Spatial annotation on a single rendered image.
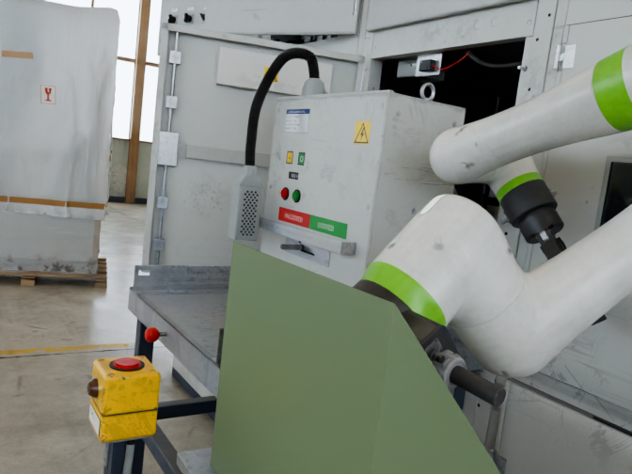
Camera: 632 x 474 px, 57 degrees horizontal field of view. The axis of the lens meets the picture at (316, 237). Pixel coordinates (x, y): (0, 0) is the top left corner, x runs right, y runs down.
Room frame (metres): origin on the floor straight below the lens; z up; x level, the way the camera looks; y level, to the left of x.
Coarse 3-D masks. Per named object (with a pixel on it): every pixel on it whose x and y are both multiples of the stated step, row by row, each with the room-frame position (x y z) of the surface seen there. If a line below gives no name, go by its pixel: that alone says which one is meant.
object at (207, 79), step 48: (192, 48) 1.80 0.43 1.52; (240, 48) 1.84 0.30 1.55; (288, 48) 1.84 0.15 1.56; (192, 96) 1.81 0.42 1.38; (240, 96) 1.84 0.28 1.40; (288, 96) 1.88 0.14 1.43; (192, 144) 1.81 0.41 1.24; (240, 144) 1.84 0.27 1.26; (192, 192) 1.81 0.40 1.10; (144, 240) 1.75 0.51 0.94; (192, 240) 1.82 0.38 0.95; (240, 240) 1.85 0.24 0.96
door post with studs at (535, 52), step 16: (544, 0) 1.36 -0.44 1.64; (544, 16) 1.36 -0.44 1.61; (544, 32) 1.35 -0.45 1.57; (528, 48) 1.39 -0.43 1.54; (544, 48) 1.34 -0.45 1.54; (528, 64) 1.38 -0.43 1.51; (544, 64) 1.34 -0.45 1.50; (528, 80) 1.37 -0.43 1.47; (528, 96) 1.36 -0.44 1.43; (512, 240) 1.35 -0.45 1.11; (480, 400) 1.36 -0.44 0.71; (480, 416) 1.36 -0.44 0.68; (480, 432) 1.35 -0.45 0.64
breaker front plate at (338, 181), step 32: (352, 96) 1.34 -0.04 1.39; (384, 96) 1.25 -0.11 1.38; (320, 128) 1.44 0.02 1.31; (352, 128) 1.33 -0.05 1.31; (320, 160) 1.43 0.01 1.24; (352, 160) 1.32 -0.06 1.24; (320, 192) 1.41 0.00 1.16; (352, 192) 1.30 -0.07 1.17; (288, 224) 1.52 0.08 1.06; (352, 224) 1.29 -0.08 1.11; (288, 256) 1.51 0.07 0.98; (320, 256) 1.38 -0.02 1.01; (352, 256) 1.28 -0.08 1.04
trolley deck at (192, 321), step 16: (128, 304) 1.51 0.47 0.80; (144, 304) 1.40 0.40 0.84; (160, 304) 1.39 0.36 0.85; (176, 304) 1.41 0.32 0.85; (192, 304) 1.43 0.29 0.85; (208, 304) 1.44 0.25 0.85; (224, 304) 1.46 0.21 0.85; (144, 320) 1.39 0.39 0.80; (160, 320) 1.29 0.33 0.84; (176, 320) 1.27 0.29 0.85; (192, 320) 1.29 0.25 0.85; (208, 320) 1.30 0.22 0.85; (224, 320) 1.32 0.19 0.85; (176, 336) 1.20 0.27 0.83; (192, 336) 1.17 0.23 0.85; (208, 336) 1.19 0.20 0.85; (176, 352) 1.19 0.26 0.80; (192, 352) 1.12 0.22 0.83; (208, 352) 1.09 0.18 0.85; (464, 352) 1.33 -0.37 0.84; (192, 368) 1.11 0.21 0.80; (208, 368) 1.05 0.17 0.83; (480, 368) 1.36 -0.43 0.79; (208, 384) 1.04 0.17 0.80
